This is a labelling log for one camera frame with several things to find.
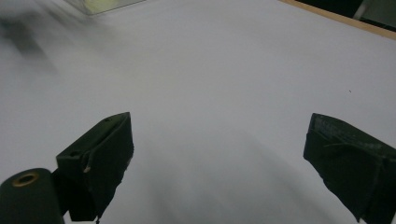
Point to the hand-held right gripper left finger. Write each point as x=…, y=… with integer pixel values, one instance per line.
x=102, y=161

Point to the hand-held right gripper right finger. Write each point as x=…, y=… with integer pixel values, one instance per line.
x=351, y=161

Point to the clear plastic container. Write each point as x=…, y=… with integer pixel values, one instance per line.
x=93, y=9

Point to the white metal stand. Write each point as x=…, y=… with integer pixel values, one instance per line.
x=360, y=9

